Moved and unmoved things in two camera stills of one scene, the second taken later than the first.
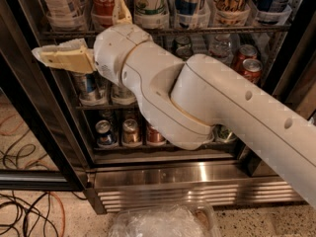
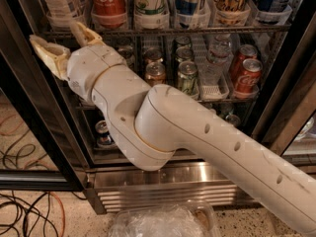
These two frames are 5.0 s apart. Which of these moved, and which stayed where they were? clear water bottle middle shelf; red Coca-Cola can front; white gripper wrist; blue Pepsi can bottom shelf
Moved: white gripper wrist
Stayed: blue Pepsi can bottom shelf; red Coca-Cola can front; clear water bottle middle shelf
